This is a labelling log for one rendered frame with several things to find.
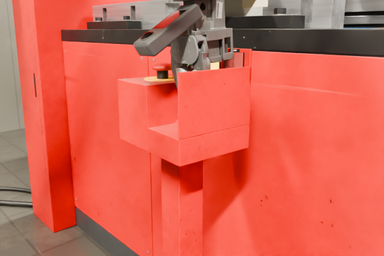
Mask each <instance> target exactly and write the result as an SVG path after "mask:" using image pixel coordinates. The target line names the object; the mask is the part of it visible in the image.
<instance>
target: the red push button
mask: <svg viewBox="0 0 384 256"><path fill-rule="evenodd" d="M152 68H153V70H156V71H157V79H168V78H169V74H168V70H171V64H169V63H156V64H154V65H153V66H152Z"/></svg>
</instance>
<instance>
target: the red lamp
mask: <svg viewBox="0 0 384 256"><path fill-rule="evenodd" d="M233 56H234V58H233V59H227V60H225V68H234V67H243V53H235V52H233Z"/></svg>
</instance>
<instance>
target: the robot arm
mask: <svg viewBox="0 0 384 256"><path fill-rule="evenodd" d="M178 1H183V6H180V7H179V8H177V9H176V10H175V11H174V12H172V13H171V14H170V15H168V16H167V17H166V18H165V19H163V20H162V21H161V22H160V23H159V24H157V25H156V26H154V27H153V28H152V29H151V30H149V31H148V32H146V33H144V35H143V36H141V37H140V38H139V39H138V40H137V41H135V42H134V47H135V49H136V51H137V52H138V54H139V55H140V56H151V57H154V56H156V55H157V54H159V53H160V52H161V51H162V50H163V49H165V48H166V47H167V46H168V45H169V44H171V50H170V53H171V70H172V74H173V77H174V80H175V84H176V87H177V89H178V74H177V73H180V72H187V71H200V70H211V63H217V62H222V61H223V60H227V59H233V58H234V56H233V28H226V27H225V0H173V2H178ZM228 37H230V51H231V52H230V53H228V47H227V38H228ZM188 64H189V65H188ZM187 65H188V66H187Z"/></svg>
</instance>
